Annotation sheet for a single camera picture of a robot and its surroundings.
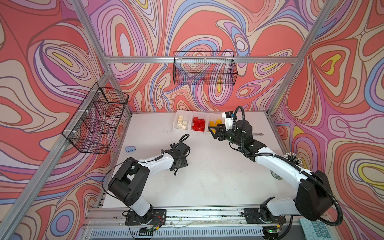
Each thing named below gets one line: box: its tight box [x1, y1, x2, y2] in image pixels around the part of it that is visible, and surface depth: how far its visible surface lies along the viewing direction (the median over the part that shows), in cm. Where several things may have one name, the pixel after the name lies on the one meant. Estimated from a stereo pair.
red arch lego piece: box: [192, 116, 206, 132], surface depth 109 cm
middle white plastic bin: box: [189, 111, 209, 136], surface depth 109 cm
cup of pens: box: [283, 152, 303, 166], surface depth 78 cm
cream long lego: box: [178, 115, 184, 124], surface depth 116 cm
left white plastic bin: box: [172, 109, 193, 133], surface depth 113 cm
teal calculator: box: [299, 218, 333, 240], surface depth 69 cm
